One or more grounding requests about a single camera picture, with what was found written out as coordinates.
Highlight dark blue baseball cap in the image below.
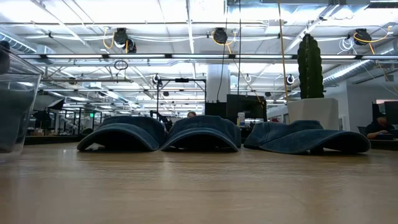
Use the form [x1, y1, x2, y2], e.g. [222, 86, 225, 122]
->
[243, 119, 372, 156]
[159, 114, 243, 153]
[76, 115, 167, 153]

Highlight small black background monitor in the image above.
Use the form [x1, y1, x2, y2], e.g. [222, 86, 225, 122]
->
[204, 101, 228, 119]

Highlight tall green cactus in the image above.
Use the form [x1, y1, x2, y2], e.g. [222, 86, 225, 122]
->
[297, 33, 325, 100]

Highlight clear plastic bin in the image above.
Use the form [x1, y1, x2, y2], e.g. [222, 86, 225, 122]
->
[0, 40, 45, 156]

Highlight black desk monitors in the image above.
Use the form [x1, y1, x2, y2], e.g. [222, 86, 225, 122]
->
[372, 101, 398, 125]

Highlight black metal gantry frame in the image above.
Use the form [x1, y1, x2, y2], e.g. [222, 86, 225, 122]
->
[156, 77, 207, 123]

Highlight black hanging cable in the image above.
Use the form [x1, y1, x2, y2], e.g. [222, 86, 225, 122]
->
[238, 0, 242, 96]

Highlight black ceiling cable reel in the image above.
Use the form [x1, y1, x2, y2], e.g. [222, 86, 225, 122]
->
[113, 27, 137, 54]
[353, 28, 373, 47]
[211, 27, 229, 45]

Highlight yellow hanging cable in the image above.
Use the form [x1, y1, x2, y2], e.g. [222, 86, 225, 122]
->
[277, 0, 290, 103]

